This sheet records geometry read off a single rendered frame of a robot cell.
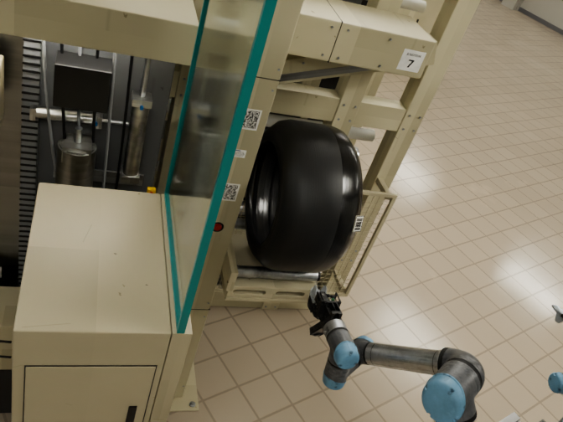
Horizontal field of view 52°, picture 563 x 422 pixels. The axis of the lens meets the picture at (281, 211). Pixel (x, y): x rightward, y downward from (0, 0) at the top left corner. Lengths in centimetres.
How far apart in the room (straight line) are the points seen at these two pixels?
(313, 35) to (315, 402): 182
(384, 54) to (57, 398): 152
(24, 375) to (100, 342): 20
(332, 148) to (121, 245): 79
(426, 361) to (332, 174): 66
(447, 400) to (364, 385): 163
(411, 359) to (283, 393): 129
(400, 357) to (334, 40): 107
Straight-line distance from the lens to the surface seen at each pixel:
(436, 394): 166
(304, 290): 227
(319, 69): 228
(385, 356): 191
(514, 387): 379
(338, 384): 192
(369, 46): 214
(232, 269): 211
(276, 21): 172
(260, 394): 299
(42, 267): 156
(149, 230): 169
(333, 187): 193
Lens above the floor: 237
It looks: 35 degrees down
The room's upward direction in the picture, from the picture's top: 20 degrees clockwise
